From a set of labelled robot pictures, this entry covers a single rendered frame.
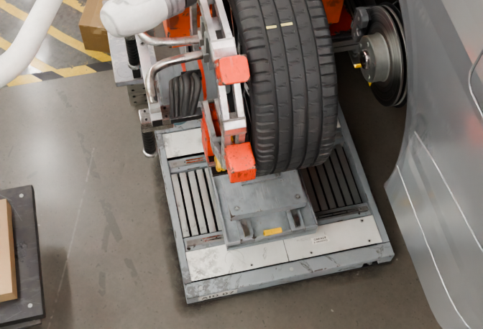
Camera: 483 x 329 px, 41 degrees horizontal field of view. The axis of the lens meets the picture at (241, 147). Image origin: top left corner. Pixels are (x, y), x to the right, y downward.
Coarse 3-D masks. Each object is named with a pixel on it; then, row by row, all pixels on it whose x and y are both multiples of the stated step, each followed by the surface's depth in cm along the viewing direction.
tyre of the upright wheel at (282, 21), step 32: (256, 0) 174; (288, 0) 175; (320, 0) 175; (256, 32) 170; (288, 32) 171; (320, 32) 172; (256, 64) 169; (288, 64) 171; (320, 64) 172; (256, 96) 171; (288, 96) 173; (320, 96) 175; (256, 128) 177; (288, 128) 177; (320, 128) 181; (256, 160) 186; (288, 160) 190; (320, 160) 194
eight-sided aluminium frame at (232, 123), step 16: (208, 0) 183; (192, 16) 210; (208, 16) 177; (224, 16) 178; (192, 32) 217; (208, 32) 175; (224, 32) 175; (224, 48) 172; (224, 96) 175; (240, 96) 176; (208, 112) 221; (224, 112) 176; (240, 112) 177; (208, 128) 218; (224, 128) 177; (240, 128) 178; (224, 144) 184
